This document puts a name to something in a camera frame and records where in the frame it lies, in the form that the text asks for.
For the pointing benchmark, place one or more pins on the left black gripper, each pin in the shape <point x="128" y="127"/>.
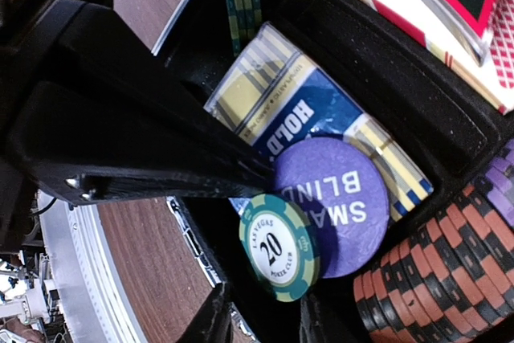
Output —
<point x="81" y="45"/>

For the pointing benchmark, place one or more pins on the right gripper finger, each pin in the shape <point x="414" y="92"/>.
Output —
<point x="84" y="152"/>

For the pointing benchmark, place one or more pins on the blue gold card deck box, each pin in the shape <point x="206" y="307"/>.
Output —
<point x="274" y="95"/>

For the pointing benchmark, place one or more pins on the green poker chip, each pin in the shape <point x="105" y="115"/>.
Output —
<point x="280" y="242"/>

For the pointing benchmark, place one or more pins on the purple round button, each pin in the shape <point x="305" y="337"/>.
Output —
<point x="342" y="193"/>

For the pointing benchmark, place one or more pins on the silver aluminium poker case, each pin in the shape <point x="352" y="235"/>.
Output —
<point x="446" y="127"/>

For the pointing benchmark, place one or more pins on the red white card deck box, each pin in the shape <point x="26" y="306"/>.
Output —
<point x="494" y="79"/>

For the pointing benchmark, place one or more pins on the orange chip stack in case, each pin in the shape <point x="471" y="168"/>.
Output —
<point x="451" y="280"/>

